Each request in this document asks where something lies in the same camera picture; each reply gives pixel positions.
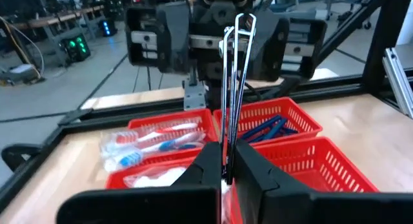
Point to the blue toothbrush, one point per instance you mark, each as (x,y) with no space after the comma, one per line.
(129,158)

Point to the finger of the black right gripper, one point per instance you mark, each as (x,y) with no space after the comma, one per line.
(174,36)
(271,49)

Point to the grey metal mounting plate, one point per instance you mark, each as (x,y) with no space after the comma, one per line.
(194,98)

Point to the white box on floor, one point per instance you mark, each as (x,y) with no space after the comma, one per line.
(19,72)

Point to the blue-lit black box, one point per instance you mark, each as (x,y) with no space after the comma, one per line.
(108,27)

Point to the red toothbrush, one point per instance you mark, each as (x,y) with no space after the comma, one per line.
(180,127)

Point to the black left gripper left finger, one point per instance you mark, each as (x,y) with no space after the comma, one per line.
(161,204)

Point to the green-lit black box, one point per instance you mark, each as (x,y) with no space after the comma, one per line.
(75,48)

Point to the black aluminium table frame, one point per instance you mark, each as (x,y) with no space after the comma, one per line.
(338,85)

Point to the chrome metal tweezers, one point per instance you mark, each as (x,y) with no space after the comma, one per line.
(234,88)

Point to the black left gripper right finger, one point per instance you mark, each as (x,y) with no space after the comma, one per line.
(322,208)

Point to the wooden workbench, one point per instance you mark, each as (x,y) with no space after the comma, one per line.
(48,22)

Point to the silver aluminium bracket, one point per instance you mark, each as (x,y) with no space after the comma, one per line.
(398,78)

